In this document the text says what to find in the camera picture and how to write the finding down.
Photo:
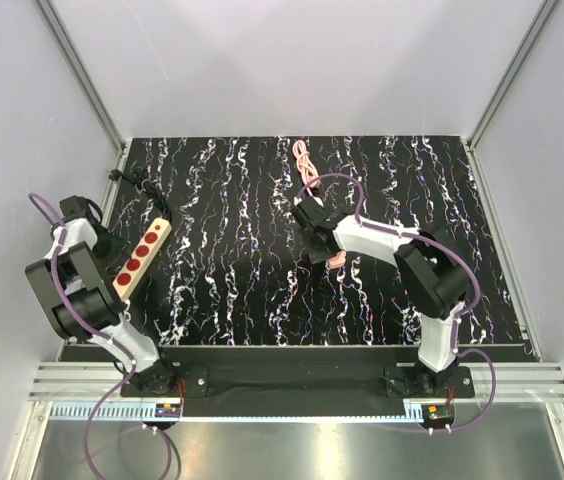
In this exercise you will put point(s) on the pink power strip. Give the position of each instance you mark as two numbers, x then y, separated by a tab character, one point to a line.
337	261

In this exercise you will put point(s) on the beige red power strip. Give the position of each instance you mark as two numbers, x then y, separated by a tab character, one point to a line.
129	277

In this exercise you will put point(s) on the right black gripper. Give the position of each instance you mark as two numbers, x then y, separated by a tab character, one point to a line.
316	256

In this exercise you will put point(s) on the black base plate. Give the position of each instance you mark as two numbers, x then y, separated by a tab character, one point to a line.
391	371

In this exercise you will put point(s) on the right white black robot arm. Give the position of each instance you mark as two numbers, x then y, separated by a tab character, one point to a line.
436	279

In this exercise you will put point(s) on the black marbled mat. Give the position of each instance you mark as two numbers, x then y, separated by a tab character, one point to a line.
237	271

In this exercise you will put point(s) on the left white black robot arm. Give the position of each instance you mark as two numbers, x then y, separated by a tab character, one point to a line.
85	282

